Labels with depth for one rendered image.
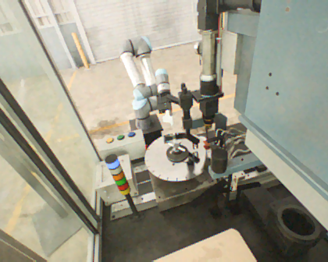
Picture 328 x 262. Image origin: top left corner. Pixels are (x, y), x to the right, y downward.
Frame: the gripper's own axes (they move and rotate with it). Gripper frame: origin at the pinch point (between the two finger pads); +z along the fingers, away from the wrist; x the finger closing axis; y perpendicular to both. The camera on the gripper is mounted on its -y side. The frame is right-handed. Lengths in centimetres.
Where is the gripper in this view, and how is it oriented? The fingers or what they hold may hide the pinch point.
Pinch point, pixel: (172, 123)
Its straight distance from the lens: 102.7
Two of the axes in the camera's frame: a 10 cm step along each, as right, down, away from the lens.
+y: -9.9, 1.5, 0.6
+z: 1.3, 9.4, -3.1
